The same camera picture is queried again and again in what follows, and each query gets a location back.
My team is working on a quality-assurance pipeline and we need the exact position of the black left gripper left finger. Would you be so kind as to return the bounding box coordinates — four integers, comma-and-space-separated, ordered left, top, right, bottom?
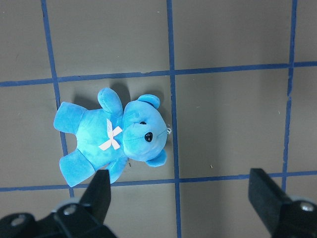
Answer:
0, 170, 116, 238

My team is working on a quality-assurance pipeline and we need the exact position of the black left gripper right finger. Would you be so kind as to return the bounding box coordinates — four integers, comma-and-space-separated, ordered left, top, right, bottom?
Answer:
248, 168, 317, 238

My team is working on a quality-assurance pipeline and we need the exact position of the blue plush teddy bear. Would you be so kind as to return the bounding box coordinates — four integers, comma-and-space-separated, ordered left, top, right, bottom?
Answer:
53, 88, 168, 187

